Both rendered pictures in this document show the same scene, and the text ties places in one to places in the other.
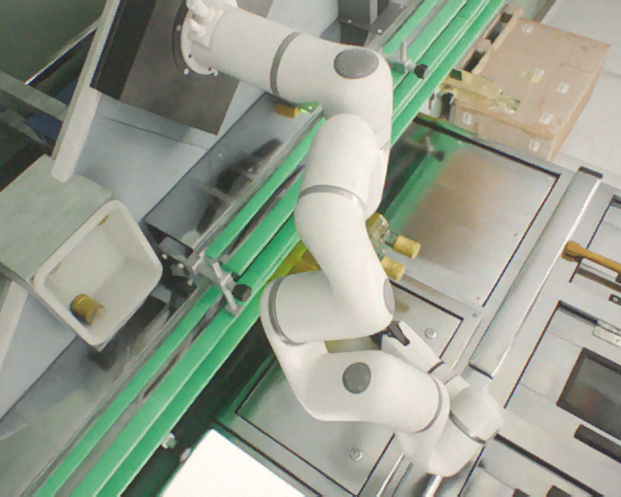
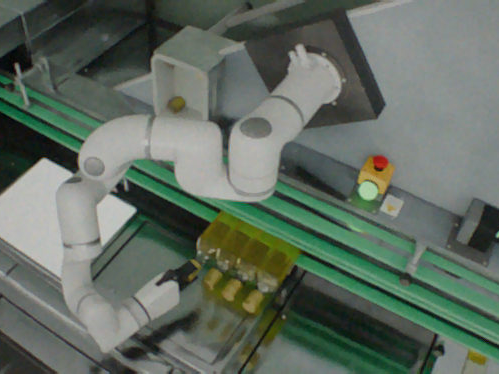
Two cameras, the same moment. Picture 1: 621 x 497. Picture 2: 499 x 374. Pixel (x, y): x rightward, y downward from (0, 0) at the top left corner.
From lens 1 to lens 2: 0.91 m
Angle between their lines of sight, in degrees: 44
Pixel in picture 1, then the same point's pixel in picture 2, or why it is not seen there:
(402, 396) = (61, 204)
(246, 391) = (158, 226)
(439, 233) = (304, 360)
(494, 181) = not seen: outside the picture
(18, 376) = (146, 92)
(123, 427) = not seen: hidden behind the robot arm
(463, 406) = (95, 297)
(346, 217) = (130, 129)
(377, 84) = (239, 141)
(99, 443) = not seen: hidden behind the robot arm
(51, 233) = (182, 54)
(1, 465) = (105, 101)
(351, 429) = (129, 286)
